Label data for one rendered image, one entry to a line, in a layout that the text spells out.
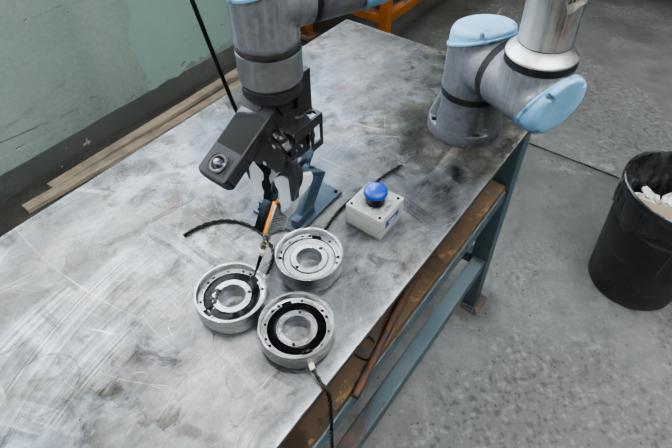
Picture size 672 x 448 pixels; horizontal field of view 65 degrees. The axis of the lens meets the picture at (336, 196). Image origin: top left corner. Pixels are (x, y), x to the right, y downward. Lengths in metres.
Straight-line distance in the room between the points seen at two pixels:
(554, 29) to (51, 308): 0.85
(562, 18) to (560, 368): 1.16
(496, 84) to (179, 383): 0.68
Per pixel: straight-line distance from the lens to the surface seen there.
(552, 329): 1.84
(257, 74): 0.59
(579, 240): 2.12
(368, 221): 0.86
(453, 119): 1.06
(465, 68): 1.00
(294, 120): 0.67
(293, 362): 0.72
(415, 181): 0.99
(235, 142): 0.63
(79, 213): 1.03
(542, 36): 0.88
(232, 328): 0.76
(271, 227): 0.74
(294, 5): 0.57
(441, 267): 1.18
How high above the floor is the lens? 1.46
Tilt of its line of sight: 44 degrees down
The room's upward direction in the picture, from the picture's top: 1 degrees counter-clockwise
